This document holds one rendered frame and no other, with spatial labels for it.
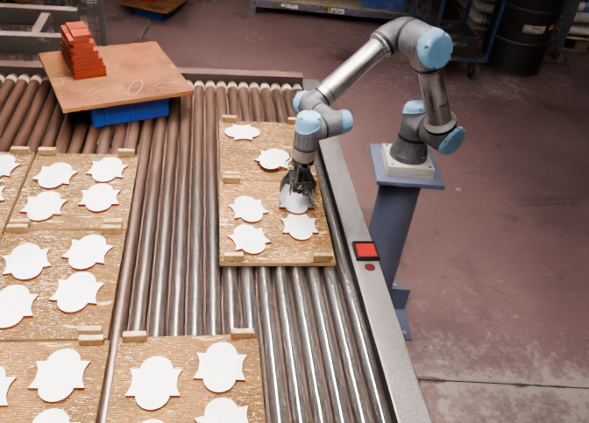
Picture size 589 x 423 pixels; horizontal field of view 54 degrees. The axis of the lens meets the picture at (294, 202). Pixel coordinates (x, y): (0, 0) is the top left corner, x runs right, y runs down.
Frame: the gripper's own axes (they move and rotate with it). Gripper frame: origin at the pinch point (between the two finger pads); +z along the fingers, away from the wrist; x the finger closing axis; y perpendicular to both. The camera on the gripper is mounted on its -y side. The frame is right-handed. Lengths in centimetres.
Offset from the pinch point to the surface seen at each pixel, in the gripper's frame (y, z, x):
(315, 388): 71, 0, -2
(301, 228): 13.3, -0.3, 0.8
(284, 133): -45.7, 3.2, 0.1
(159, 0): -414, 101, -82
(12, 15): -140, 3, -127
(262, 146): -35.5, 2.8, -9.2
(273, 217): 7.1, 1.0, -8.0
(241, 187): -8.7, 1.7, -17.9
